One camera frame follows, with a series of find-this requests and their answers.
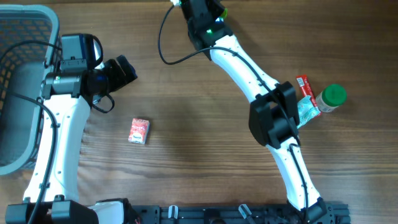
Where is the red white small box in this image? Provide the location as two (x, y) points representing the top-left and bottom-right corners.
(128, 118), (150, 144)

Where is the red snack bar wrapper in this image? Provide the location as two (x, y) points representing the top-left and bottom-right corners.
(296, 75), (318, 107)

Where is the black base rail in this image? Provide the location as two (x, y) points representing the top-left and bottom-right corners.
(124, 203), (352, 224)

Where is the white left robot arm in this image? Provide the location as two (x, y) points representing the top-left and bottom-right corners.
(5, 34), (140, 223)

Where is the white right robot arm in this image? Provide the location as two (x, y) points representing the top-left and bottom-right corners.
(173, 0), (326, 223)

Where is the grey plastic shopping basket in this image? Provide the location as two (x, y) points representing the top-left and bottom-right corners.
(1, 4), (62, 175)

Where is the teal white tissue pack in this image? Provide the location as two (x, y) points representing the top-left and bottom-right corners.
(297, 95), (321, 128)

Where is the green lid jar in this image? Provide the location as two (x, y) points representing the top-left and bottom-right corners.
(315, 84), (347, 113)

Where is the green candy bag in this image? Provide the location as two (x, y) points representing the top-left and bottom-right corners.
(220, 7), (228, 19)

